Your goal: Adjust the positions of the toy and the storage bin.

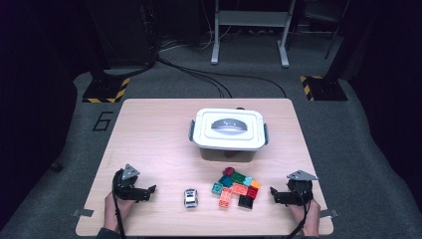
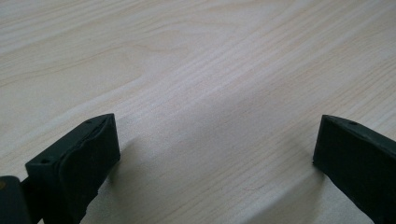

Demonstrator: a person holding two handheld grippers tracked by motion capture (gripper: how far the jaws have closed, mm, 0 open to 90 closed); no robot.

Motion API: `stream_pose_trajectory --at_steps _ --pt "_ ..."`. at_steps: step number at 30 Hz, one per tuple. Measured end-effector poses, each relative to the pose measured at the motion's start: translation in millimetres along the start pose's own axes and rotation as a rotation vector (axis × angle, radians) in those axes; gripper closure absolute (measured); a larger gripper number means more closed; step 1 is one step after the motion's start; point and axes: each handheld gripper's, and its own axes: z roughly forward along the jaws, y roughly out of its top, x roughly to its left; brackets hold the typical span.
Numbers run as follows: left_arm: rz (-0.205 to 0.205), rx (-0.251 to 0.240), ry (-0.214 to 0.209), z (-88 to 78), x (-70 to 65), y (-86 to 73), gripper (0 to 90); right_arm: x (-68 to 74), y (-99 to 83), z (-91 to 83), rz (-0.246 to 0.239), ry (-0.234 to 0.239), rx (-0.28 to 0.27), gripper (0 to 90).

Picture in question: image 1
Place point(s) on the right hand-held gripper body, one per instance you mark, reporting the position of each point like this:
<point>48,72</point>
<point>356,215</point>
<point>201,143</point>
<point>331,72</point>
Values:
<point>300,191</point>

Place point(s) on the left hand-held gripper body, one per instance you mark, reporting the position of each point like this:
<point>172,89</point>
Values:
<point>124,187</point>

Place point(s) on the yellow orange building block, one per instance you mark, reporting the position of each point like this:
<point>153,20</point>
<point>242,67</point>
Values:
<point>255,184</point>

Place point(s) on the red building block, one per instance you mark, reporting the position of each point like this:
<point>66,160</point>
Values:
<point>253,192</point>

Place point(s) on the light blue building block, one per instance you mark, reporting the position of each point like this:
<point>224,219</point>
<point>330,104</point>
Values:
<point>247,181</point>

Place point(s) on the black building block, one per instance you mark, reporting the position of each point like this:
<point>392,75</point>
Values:
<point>246,201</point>

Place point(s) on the white toy car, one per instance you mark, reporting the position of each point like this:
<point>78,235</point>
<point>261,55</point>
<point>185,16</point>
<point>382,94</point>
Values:
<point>191,197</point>

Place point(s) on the green building block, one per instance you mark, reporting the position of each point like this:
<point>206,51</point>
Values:
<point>238,177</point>

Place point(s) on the long salmon building block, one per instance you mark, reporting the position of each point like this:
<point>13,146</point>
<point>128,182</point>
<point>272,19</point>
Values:
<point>225,197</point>

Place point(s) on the maroon building block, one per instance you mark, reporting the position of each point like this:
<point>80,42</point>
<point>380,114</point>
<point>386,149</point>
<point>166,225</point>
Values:
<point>228,171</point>

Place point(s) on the clear grey plastic storage box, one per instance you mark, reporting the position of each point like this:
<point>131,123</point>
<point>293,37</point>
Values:
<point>229,155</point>

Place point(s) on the person's left hand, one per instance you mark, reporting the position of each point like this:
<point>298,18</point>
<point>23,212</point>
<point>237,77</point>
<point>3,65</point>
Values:
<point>114,212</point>

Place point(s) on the person's right hand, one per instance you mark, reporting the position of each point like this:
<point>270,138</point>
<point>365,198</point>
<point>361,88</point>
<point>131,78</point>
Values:
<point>310,219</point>

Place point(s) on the grey tape tab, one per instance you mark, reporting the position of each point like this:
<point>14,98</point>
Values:
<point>83,213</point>
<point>329,213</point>

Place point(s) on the small black floor object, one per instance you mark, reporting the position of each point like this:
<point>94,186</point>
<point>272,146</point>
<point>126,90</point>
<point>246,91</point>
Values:
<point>56,167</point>

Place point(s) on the black yellow striped stand base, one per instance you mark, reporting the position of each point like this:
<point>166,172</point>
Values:
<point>103,90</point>
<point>326,89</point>

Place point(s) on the dark equipment cabinet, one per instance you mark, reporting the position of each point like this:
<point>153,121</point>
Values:
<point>122,33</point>

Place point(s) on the black stand leg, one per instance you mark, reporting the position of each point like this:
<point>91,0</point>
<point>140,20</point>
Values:
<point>334,36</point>

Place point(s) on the white metal stand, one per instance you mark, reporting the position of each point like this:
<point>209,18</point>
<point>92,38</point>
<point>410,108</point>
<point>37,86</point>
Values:
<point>252,18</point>

